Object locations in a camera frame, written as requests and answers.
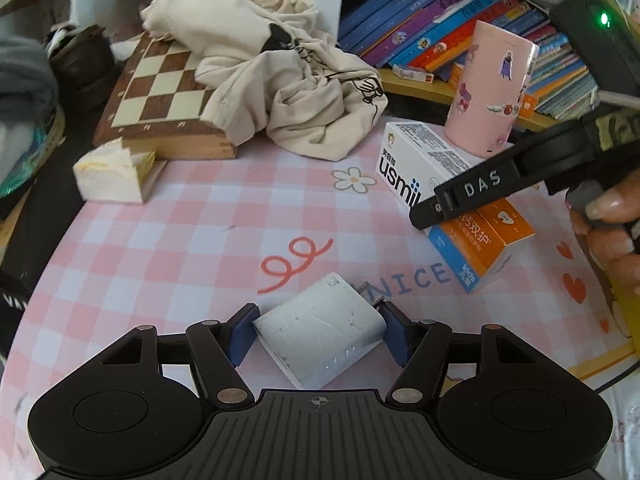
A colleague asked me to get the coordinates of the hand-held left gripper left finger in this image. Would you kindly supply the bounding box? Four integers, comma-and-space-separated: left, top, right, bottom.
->
97, 303, 259, 407

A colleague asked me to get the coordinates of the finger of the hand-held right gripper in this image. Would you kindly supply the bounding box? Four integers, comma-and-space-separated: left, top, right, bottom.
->
409, 195, 451, 232

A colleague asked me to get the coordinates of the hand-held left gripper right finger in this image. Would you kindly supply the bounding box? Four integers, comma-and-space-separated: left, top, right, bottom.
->
381, 301, 542, 407

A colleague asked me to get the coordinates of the orange white toothpaste box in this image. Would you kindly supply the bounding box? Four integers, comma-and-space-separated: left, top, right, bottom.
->
375, 121, 536, 295

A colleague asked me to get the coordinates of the white charger plug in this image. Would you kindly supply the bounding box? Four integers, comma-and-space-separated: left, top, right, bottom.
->
252, 271, 388, 391

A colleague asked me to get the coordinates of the yellow cardboard box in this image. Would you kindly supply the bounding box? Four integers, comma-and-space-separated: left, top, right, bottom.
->
607, 280, 640, 342

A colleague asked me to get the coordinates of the pink checkered desktop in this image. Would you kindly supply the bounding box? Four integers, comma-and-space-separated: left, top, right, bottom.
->
0, 115, 640, 411

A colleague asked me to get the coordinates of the person's right hand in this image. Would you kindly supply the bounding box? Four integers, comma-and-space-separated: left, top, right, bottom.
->
564, 169, 640, 297

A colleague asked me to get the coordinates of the pink sticker canister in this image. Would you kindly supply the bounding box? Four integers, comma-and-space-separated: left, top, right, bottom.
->
445, 20, 541, 161

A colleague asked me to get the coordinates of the small red white box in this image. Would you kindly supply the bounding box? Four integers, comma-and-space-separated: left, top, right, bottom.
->
392, 64, 436, 83

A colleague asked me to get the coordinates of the row of colourful books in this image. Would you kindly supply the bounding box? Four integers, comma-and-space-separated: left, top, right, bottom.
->
337, 0, 601, 121

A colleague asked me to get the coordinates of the cream cloth bag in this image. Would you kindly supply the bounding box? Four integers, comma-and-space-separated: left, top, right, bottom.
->
140, 0, 388, 161

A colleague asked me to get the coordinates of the cream tissue block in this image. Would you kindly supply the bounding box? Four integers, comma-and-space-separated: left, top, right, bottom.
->
72, 139, 158, 204

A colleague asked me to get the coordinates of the black printed fabric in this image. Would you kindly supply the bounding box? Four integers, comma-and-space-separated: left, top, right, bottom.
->
0, 262, 42, 356

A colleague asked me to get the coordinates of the white and wood bookshelf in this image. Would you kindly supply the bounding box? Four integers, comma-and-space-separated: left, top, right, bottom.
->
67, 0, 571, 133

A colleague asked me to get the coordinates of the wooden chessboard box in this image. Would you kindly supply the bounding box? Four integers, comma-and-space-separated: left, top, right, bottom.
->
92, 30, 238, 161

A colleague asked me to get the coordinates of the green plastic bag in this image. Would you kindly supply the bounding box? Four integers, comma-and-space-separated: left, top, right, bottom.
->
0, 105, 66, 201

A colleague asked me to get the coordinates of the dark brown bag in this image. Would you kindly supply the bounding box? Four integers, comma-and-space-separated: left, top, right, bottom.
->
45, 24, 117, 83

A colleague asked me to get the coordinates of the grey clothing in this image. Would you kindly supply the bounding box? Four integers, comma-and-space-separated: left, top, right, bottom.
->
0, 35, 58, 128

